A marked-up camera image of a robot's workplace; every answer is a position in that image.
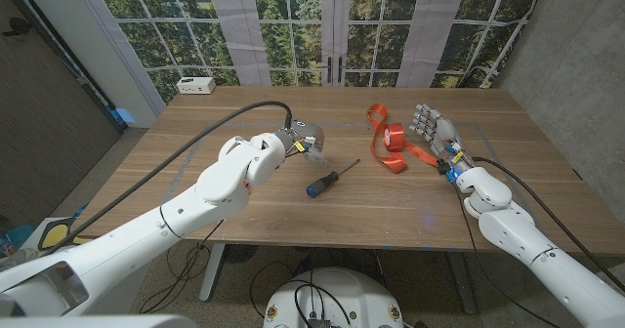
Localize white robot chest shell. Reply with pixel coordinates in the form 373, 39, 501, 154
0, 312, 199, 328

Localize grey sneaker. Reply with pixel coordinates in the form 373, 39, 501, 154
0, 248, 39, 270

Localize white power strip box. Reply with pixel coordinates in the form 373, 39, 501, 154
176, 76, 217, 96

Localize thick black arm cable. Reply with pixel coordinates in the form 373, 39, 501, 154
41, 100, 294, 259
471, 156, 625, 293

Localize white table leg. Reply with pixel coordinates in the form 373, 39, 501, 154
198, 242, 227, 303

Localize white printed floor mat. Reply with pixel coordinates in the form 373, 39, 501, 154
0, 203, 102, 261

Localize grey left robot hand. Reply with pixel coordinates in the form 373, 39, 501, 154
275, 118, 332, 169

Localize grey table leg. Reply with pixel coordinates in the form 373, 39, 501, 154
446, 251, 479, 315

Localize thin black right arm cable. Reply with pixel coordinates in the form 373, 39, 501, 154
451, 181, 563, 328

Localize printed window forest backdrop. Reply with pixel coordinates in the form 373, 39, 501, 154
90, 0, 548, 105

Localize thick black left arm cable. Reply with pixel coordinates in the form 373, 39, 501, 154
41, 100, 294, 259

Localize orange ribbon with spool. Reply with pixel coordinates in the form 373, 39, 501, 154
366, 103, 439, 175

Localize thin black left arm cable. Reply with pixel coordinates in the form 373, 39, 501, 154
139, 219, 226, 314

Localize black round floor disc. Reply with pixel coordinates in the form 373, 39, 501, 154
223, 243, 259, 265

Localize black floor cable bundle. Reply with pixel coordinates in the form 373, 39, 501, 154
139, 242, 217, 314

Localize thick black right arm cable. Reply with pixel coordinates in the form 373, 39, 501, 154
471, 156, 625, 293

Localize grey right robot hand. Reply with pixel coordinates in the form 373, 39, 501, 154
408, 103, 474, 173

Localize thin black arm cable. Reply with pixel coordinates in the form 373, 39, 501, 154
451, 181, 563, 328
139, 219, 226, 314

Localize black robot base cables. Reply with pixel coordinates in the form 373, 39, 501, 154
248, 262, 354, 328

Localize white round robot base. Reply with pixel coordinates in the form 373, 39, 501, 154
262, 266, 405, 328

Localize blue grey handled screwdriver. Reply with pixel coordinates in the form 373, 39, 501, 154
306, 158, 361, 199

